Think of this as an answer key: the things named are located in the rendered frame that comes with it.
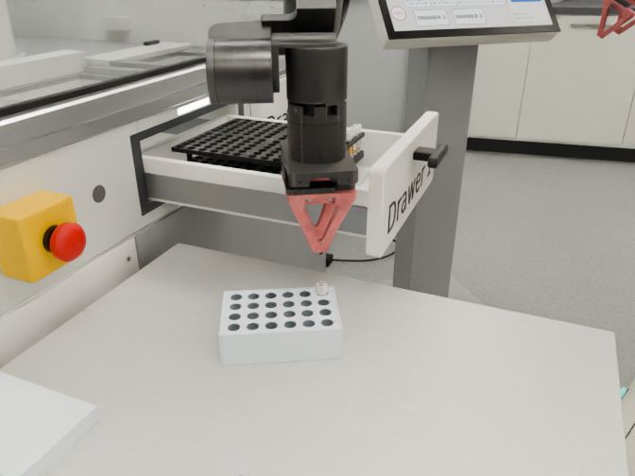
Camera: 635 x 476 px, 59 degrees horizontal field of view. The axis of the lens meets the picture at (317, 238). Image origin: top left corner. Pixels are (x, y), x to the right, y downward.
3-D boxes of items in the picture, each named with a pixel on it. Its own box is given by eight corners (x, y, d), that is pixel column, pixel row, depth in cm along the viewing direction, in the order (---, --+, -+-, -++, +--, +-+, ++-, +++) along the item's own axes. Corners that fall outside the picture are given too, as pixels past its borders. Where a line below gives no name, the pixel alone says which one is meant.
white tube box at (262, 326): (333, 314, 65) (333, 285, 64) (342, 359, 58) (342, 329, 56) (226, 318, 64) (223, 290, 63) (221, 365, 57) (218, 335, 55)
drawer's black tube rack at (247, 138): (363, 172, 87) (364, 131, 84) (319, 214, 72) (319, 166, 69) (237, 155, 95) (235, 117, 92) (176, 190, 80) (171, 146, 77)
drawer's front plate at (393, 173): (432, 179, 89) (438, 110, 84) (379, 260, 65) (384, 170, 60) (421, 178, 90) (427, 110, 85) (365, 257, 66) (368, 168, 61)
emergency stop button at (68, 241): (94, 252, 59) (86, 217, 57) (64, 269, 56) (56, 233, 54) (71, 247, 60) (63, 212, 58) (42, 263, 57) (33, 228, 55)
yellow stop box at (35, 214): (90, 255, 62) (77, 195, 58) (38, 286, 56) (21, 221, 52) (55, 247, 63) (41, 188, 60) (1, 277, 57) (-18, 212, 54)
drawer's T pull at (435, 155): (447, 153, 75) (448, 143, 75) (436, 170, 69) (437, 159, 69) (420, 149, 77) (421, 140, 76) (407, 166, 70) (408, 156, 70)
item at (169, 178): (420, 172, 88) (422, 134, 85) (369, 240, 66) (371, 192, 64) (201, 144, 101) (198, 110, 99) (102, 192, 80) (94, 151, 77)
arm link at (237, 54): (333, -48, 50) (327, 18, 58) (202, -48, 50) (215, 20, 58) (341, 65, 46) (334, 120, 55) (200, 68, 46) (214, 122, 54)
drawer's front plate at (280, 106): (320, 115, 126) (321, 65, 121) (261, 151, 102) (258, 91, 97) (314, 114, 127) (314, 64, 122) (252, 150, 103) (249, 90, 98)
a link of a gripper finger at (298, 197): (288, 264, 56) (285, 175, 52) (283, 233, 62) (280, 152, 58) (355, 260, 57) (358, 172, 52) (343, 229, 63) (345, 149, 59)
